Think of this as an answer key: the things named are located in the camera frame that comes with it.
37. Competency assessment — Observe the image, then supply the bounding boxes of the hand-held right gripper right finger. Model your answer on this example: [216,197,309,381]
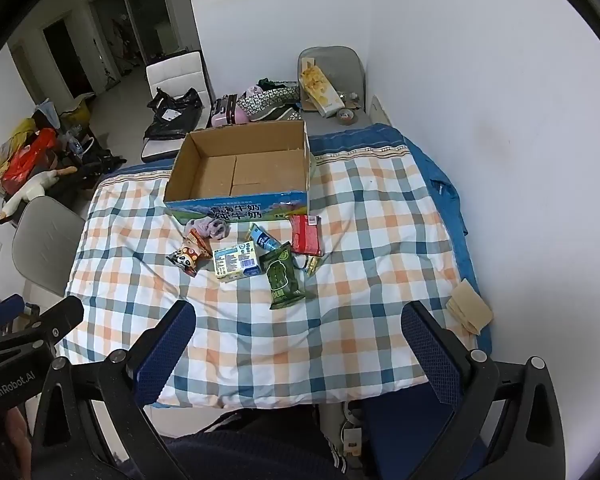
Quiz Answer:
[401,301,567,480]

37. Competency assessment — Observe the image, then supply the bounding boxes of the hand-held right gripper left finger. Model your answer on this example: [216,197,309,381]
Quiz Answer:
[30,300,197,480]

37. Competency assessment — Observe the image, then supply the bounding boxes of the blue white tube packet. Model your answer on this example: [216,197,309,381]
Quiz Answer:
[247,224,282,252]

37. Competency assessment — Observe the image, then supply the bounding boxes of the person's left hand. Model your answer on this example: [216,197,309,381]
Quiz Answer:
[2,402,33,480]

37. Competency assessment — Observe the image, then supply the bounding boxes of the glass sliding door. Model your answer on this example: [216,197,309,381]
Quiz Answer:
[90,0,181,81]

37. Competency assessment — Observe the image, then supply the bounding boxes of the white padded chair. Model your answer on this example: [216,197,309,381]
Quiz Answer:
[141,50,211,163]

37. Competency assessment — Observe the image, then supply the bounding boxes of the purple sock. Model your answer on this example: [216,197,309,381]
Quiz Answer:
[184,216,229,241]

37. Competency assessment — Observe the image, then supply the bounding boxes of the grey chair with cushion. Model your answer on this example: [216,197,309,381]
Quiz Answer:
[297,46,381,128]

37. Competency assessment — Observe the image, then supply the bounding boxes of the pink suitcase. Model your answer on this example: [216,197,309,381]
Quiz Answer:
[207,94,251,129]

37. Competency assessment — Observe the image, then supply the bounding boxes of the grey plastic chair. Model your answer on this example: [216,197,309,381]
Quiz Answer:
[11,195,87,298]

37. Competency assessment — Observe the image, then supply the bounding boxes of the white power strip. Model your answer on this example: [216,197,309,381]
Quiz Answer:
[340,410,366,456]

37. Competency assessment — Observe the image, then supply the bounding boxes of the white goose plush toy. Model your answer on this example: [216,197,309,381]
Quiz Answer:
[0,165,78,223]

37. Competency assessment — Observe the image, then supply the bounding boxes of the red bag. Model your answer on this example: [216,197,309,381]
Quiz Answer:
[2,127,61,186]

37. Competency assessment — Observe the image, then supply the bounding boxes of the cardboard box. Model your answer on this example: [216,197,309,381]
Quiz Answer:
[162,120,315,222]

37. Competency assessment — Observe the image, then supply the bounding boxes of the yellow snack box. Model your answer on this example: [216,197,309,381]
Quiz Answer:
[299,62,346,118]

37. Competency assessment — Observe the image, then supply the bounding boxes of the black white patterned tote bag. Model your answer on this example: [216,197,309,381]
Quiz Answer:
[236,80,303,123]

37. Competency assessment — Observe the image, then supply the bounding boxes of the pile of clutter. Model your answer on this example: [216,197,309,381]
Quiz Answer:
[0,119,37,191]

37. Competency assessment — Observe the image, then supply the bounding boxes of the person's dark clothing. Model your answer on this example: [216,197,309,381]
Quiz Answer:
[115,407,346,480]

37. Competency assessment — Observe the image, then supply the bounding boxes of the black plastic bag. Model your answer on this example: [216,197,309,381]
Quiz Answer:
[144,87,204,142]

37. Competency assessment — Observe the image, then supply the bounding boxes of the white blue tissue pack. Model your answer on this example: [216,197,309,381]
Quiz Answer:
[212,241,261,283]

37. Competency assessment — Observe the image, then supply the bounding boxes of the panda print snack packet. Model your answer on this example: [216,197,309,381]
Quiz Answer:
[166,230,213,278]

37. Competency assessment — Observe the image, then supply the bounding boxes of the red packet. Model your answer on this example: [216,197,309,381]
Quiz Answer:
[290,214,323,257]

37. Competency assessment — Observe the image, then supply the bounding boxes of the checkered blanket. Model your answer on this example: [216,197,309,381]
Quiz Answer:
[55,152,481,408]

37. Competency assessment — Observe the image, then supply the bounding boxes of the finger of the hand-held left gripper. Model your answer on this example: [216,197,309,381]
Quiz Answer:
[0,294,26,333]
[27,296,85,356]

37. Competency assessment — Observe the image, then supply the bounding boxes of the green wet wipes packet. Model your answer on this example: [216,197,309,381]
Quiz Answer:
[258,242,306,310]

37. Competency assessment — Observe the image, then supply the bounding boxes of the beige paper napkins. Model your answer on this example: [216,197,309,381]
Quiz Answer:
[447,278,495,336]

